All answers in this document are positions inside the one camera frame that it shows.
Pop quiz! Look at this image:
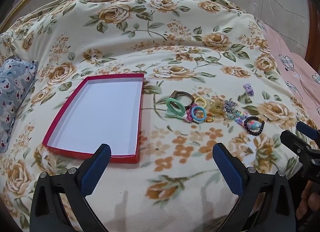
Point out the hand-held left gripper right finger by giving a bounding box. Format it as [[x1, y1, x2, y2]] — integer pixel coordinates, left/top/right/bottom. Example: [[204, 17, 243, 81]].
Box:
[[212, 143, 296, 232]]

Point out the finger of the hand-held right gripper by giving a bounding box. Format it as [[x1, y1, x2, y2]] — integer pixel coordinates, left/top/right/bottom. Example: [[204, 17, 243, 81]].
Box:
[[296, 121, 320, 139], [280, 130, 318, 159]]

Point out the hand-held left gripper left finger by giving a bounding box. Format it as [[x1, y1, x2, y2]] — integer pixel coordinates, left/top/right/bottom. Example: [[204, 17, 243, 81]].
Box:
[[29, 143, 112, 232]]

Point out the pastel bead bracelet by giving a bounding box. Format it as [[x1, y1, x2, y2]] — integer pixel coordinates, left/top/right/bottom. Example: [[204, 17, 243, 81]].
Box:
[[234, 111, 249, 125]]

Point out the black bead bracelet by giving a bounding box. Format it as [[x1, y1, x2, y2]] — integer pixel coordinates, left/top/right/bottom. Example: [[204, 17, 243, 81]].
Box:
[[244, 116, 265, 136]]

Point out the red shallow cardboard box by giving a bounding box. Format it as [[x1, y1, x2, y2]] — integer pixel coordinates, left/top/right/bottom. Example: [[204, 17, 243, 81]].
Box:
[[42, 73, 145, 164]]

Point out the silver chain bracelet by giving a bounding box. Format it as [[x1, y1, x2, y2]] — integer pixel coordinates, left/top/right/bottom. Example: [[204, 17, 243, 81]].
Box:
[[222, 100, 238, 119]]

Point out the amber hair claw clip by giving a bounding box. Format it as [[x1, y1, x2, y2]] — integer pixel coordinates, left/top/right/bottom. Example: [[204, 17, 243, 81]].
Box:
[[209, 98, 225, 116]]

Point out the blue hair tie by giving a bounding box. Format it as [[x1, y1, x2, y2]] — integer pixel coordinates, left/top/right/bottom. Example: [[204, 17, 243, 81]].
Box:
[[191, 106, 207, 122]]

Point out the pink hair tie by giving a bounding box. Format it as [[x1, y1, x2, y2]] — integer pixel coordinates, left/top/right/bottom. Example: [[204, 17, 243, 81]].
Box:
[[185, 108, 198, 123]]

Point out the purple hair clip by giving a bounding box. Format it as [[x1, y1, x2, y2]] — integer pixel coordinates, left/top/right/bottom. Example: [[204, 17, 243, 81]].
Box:
[[242, 83, 255, 97]]

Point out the yellow hair tie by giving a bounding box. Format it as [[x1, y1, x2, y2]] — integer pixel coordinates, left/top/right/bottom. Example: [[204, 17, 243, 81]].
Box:
[[194, 97, 207, 109]]

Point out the mint ribbon hair tie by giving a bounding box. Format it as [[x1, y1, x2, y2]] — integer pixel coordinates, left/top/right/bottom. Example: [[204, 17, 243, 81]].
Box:
[[164, 111, 188, 120]]

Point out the silver metal bracelet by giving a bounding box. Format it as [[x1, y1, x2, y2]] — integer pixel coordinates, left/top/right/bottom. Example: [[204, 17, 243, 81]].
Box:
[[170, 91, 195, 109]]

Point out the green hair tie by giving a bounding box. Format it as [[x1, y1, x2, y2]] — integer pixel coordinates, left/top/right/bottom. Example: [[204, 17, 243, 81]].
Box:
[[165, 98, 185, 114]]

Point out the person's right hand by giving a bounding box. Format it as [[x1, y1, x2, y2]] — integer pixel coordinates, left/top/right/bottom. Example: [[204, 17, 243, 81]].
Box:
[[296, 180, 320, 220]]

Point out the pink heart print bedsheet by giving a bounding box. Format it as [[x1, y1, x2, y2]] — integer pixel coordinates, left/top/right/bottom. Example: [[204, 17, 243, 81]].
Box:
[[252, 15, 320, 132]]

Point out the grey bear print pillow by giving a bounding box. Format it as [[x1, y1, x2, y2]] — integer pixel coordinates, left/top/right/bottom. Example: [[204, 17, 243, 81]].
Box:
[[0, 56, 38, 154]]

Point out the floral fleece blanket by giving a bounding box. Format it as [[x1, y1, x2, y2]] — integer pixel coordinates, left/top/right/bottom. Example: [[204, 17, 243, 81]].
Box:
[[0, 0, 316, 232]]

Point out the wooden bed frame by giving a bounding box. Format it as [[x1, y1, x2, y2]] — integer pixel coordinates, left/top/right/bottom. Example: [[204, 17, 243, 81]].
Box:
[[307, 0, 320, 73]]

